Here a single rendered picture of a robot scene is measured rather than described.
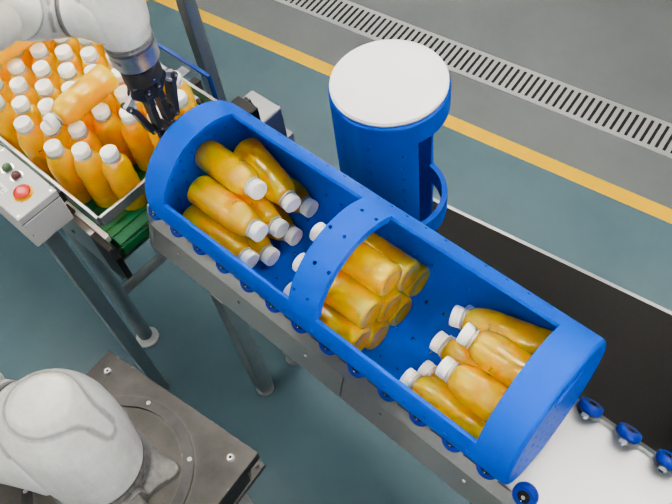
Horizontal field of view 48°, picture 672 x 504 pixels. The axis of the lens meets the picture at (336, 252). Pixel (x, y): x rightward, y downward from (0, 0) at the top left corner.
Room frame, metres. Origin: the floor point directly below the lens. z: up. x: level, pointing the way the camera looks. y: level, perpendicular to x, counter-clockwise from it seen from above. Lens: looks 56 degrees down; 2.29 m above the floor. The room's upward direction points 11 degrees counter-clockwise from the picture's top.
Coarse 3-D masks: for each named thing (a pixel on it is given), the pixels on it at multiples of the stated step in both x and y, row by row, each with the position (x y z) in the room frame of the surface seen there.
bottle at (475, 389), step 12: (456, 372) 0.50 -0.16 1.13; (468, 372) 0.49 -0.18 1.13; (480, 372) 0.49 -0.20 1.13; (456, 384) 0.48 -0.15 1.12; (468, 384) 0.47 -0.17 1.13; (480, 384) 0.47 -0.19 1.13; (492, 384) 0.46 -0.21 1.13; (456, 396) 0.46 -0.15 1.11; (468, 396) 0.45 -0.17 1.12; (480, 396) 0.45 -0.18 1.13; (492, 396) 0.44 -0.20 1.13; (468, 408) 0.44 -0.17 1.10; (480, 408) 0.43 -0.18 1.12; (492, 408) 0.43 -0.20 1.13
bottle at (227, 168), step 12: (204, 144) 1.08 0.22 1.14; (216, 144) 1.07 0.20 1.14; (204, 156) 1.05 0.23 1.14; (216, 156) 1.03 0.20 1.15; (228, 156) 1.03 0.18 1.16; (204, 168) 1.04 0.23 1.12; (216, 168) 1.01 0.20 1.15; (228, 168) 0.99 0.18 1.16; (240, 168) 0.98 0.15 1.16; (252, 168) 0.99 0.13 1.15; (216, 180) 1.00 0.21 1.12; (228, 180) 0.97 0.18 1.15; (240, 180) 0.96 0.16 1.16; (240, 192) 0.95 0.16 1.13
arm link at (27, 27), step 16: (0, 0) 0.88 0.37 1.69; (16, 0) 1.07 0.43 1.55; (32, 0) 1.09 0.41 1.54; (48, 0) 1.10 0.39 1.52; (0, 16) 0.81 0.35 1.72; (16, 16) 0.85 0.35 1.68; (32, 16) 1.07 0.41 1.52; (48, 16) 1.08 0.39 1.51; (0, 32) 0.79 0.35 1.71; (16, 32) 0.83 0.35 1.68; (32, 32) 1.06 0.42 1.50; (48, 32) 1.08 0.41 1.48; (64, 32) 1.08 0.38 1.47; (0, 48) 0.79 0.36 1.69
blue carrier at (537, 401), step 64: (192, 128) 1.04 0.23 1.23; (256, 128) 1.03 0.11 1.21; (320, 192) 0.99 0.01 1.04; (320, 256) 0.71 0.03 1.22; (448, 256) 0.67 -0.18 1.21; (320, 320) 0.64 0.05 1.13; (448, 320) 0.67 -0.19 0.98; (384, 384) 0.51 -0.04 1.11; (512, 384) 0.42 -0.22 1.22; (576, 384) 0.43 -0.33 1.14; (512, 448) 0.34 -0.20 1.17
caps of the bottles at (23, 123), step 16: (32, 48) 1.56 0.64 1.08; (64, 48) 1.54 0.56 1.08; (16, 64) 1.51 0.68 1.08; (48, 64) 1.50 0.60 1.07; (64, 64) 1.48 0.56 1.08; (0, 80) 1.47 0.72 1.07; (16, 80) 1.45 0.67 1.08; (48, 80) 1.43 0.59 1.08; (0, 96) 1.41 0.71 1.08; (48, 112) 1.34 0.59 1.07; (16, 128) 1.30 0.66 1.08
